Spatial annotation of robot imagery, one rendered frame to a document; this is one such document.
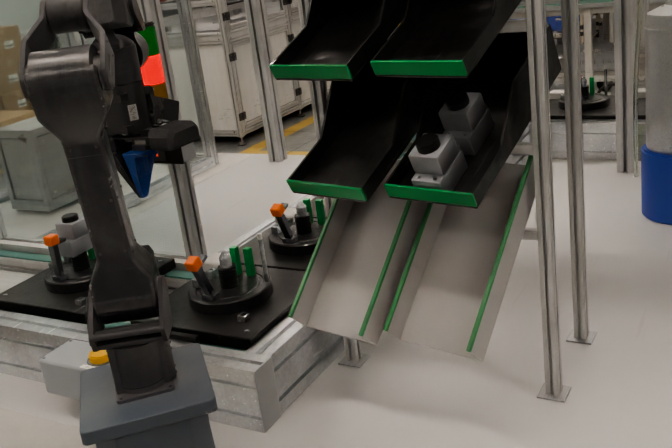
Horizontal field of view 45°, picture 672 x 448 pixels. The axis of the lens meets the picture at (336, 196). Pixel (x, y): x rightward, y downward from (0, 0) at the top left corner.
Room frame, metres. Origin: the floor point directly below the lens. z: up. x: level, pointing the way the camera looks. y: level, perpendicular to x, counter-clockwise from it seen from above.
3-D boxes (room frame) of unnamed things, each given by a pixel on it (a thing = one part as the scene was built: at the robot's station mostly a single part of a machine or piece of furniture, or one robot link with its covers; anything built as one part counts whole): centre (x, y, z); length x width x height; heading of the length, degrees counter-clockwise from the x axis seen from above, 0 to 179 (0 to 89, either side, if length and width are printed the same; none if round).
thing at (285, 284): (1.25, 0.19, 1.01); 0.24 x 0.24 x 0.13; 59
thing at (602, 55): (6.20, -2.05, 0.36); 0.60 x 0.40 x 0.15; 61
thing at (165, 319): (0.84, 0.25, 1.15); 0.09 x 0.07 x 0.06; 92
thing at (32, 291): (1.43, 0.49, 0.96); 0.24 x 0.24 x 0.02; 59
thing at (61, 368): (1.11, 0.38, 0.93); 0.21 x 0.07 x 0.06; 59
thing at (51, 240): (1.39, 0.51, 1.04); 0.04 x 0.02 x 0.08; 149
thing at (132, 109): (1.06, 0.26, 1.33); 0.19 x 0.06 x 0.08; 59
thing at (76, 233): (1.44, 0.48, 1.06); 0.08 x 0.04 x 0.07; 150
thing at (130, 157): (1.05, 0.24, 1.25); 0.06 x 0.04 x 0.07; 149
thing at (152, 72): (1.45, 0.30, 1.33); 0.05 x 0.05 x 0.05
